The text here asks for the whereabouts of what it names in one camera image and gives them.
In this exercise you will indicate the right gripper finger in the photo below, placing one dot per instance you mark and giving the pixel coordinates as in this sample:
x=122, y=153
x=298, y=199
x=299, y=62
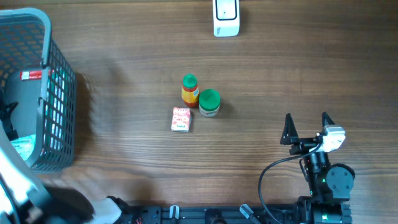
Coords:
x=289, y=134
x=326, y=120

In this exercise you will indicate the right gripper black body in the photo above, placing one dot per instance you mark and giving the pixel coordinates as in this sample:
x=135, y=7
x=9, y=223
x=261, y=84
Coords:
x=303, y=146

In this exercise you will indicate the red white toothpaste box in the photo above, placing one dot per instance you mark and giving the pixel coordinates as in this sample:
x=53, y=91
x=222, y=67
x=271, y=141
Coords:
x=31, y=75

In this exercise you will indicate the teal white tissue pack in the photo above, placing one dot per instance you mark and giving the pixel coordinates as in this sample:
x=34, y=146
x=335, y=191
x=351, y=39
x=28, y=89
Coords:
x=24, y=146

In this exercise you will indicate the green lid jar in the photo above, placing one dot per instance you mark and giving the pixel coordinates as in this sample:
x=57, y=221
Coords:
x=209, y=102

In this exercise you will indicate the yellow sauce bottle green cap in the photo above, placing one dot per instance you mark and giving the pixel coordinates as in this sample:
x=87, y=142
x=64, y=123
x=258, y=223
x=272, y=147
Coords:
x=190, y=91

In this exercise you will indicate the small red white carton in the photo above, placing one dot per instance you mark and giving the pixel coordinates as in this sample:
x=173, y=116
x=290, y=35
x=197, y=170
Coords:
x=181, y=119

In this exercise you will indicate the green 3M gloves pack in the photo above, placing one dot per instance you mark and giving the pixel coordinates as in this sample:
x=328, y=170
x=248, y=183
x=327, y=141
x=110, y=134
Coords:
x=57, y=124

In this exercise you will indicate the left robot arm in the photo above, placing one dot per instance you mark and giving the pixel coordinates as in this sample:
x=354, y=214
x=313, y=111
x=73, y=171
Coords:
x=26, y=199

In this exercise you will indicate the white barcode scanner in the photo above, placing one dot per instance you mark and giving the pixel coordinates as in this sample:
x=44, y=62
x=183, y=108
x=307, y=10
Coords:
x=226, y=18

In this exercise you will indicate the grey plastic mesh basket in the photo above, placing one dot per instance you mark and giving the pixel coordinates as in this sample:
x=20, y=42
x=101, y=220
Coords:
x=38, y=91

